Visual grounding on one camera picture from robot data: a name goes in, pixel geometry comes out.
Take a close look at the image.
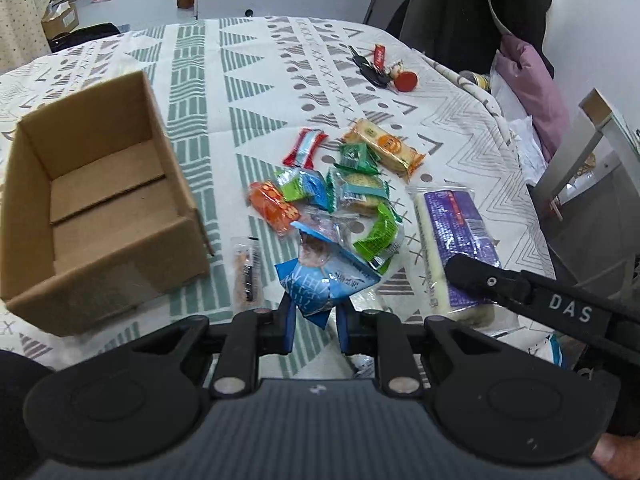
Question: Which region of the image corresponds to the red white snack packet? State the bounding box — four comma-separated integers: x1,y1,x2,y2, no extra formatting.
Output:
282,128,328,169

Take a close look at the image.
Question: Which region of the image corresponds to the patterned bed cover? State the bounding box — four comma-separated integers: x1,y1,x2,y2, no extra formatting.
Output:
1,16,554,370

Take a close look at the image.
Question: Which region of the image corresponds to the red round keychain charm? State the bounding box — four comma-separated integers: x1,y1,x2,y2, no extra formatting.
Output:
388,61,419,92

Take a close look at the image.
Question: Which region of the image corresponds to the person's right hand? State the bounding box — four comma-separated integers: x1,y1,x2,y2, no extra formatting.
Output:
591,434,640,480

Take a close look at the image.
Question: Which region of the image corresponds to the clear sausage snack packet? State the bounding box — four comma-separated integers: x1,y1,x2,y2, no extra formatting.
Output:
232,237,264,313

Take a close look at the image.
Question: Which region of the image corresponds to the small cardboard box on floor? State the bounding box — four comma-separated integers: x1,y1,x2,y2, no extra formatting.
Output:
41,0,79,40

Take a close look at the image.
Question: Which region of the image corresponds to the brown cardboard box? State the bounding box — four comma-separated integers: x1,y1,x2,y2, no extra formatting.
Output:
1,72,213,337

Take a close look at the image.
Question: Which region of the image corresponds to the purple wafer snack pack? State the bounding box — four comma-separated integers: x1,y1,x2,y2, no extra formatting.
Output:
408,183,501,328

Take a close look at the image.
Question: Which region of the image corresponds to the grey side table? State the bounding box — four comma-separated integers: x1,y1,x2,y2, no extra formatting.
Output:
532,89,639,307

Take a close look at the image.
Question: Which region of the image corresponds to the black bag on floor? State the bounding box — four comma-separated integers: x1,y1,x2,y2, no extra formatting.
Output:
49,23,120,53

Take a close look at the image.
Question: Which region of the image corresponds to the black jacket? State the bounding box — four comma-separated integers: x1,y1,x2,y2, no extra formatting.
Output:
386,0,552,74

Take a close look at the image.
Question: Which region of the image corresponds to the blue green snack packet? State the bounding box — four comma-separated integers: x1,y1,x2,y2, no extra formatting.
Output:
274,168,329,210

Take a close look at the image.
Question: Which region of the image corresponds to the orange cracker pack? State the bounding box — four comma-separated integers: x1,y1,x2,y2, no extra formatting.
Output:
342,119,425,183

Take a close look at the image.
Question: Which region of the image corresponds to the dark green snack packet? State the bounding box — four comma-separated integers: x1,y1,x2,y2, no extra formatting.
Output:
335,143,380,176

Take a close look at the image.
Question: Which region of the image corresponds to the dotted tablecloth table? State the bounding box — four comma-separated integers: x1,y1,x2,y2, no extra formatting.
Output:
0,0,51,74

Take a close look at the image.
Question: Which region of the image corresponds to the orange snack packet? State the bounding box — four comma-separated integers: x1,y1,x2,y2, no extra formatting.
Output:
247,181,300,236

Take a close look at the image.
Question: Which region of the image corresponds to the red key tag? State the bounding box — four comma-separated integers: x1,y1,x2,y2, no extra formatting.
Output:
373,44,386,73

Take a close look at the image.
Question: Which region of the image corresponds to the teal band cookie pack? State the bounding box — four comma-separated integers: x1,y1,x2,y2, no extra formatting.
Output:
326,167,390,216

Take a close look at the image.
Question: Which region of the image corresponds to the light green snack packet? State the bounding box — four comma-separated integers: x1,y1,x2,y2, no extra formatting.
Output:
352,203,405,274

